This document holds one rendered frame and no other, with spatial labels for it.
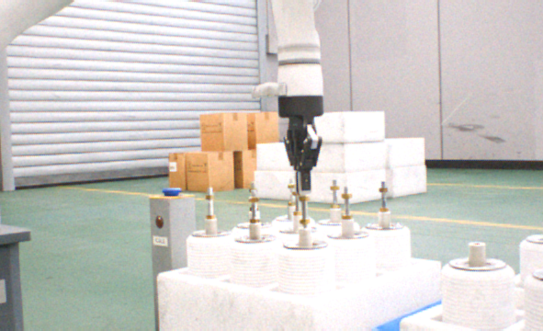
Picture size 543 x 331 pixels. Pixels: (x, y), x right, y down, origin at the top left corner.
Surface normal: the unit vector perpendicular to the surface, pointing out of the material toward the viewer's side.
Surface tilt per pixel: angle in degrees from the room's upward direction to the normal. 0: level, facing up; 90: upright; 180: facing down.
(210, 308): 90
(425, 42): 90
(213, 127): 90
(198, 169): 90
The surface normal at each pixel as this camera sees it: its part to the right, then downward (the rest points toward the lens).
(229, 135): 0.70, 0.01
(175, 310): -0.69, 0.07
